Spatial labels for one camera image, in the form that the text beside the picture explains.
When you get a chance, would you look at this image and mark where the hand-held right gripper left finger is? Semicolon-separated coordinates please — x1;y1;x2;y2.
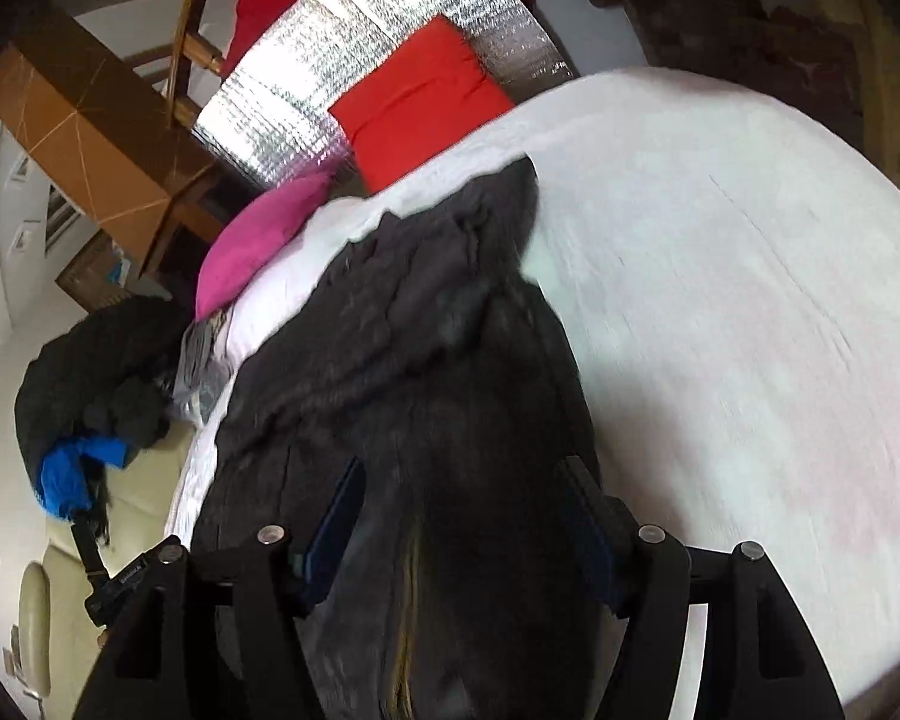
71;456;368;720

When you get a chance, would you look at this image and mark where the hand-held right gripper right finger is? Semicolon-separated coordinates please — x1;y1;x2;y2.
555;456;848;720

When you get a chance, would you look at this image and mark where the dark quilted jacket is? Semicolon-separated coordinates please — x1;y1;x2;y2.
191;154;623;720

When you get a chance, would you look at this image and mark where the blue garment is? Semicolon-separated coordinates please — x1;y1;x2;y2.
37;435;132;518

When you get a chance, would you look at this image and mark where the grey garment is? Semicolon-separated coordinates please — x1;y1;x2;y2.
171;307;233;425

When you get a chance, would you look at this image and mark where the black padded coat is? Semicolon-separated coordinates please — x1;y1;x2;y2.
13;294;196;481

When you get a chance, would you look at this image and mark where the white embossed bedspread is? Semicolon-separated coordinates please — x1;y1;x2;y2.
165;66;900;713

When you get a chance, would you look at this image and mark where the pink cushion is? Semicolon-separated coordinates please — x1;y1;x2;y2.
195;169;338;320

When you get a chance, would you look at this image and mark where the brown bamboo screen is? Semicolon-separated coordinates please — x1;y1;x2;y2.
56;236;140;312

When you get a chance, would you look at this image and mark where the red square cushion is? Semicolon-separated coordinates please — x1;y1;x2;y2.
328;15;515;196

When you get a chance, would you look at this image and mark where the silver foil insulation panel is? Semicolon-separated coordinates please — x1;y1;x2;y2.
191;0;575;192

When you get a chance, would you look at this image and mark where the orange wooden column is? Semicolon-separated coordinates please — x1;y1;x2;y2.
0;11;222;278

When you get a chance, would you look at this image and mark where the wooden stair railing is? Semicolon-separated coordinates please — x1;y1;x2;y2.
131;0;245;128

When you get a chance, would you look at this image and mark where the rustic wooden table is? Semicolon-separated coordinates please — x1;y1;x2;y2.
532;0;900;188

